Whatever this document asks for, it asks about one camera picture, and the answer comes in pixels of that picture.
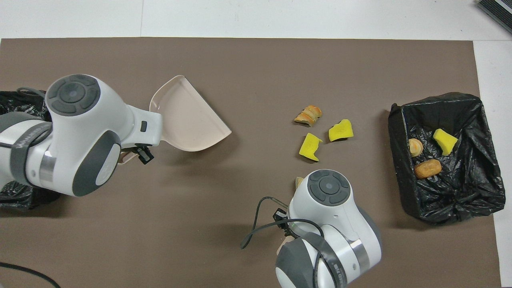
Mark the brown paper table mat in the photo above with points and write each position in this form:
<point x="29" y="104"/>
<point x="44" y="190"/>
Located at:
<point x="256" y="60"/>

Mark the yellow sponge piece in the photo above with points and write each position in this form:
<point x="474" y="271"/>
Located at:
<point x="341" y="131"/>
<point x="444" y="141"/>
<point x="310" y="147"/>

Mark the beige hand brush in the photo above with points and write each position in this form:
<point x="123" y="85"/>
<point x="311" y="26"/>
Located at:
<point x="287" y="240"/>

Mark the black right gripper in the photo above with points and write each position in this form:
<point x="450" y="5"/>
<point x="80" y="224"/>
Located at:
<point x="280" y="216"/>

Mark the pale bread piece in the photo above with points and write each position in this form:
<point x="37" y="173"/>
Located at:
<point x="416" y="147"/>

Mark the brown bread roll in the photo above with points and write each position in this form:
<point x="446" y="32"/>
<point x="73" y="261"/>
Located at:
<point x="428" y="168"/>

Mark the beige plastic dustpan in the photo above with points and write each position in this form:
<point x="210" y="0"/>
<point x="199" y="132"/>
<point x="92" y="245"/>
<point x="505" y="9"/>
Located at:
<point x="192" y="120"/>

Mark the orange striped croissant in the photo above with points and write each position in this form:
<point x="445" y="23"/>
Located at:
<point x="308" y="115"/>

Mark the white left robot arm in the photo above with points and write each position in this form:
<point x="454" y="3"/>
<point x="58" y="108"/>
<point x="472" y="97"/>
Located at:
<point x="92" y="120"/>

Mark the croissant with olive tip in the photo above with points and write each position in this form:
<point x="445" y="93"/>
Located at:
<point x="299" y="182"/>

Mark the dark ribbed object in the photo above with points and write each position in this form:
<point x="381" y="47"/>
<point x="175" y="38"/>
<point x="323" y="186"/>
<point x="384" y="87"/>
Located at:
<point x="498" y="12"/>

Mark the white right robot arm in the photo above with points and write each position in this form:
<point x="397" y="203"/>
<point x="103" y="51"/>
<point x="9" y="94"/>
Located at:
<point x="332" y="224"/>

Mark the black bagged bin pink spot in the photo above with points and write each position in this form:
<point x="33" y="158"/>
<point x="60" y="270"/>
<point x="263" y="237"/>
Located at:
<point x="16" y="196"/>

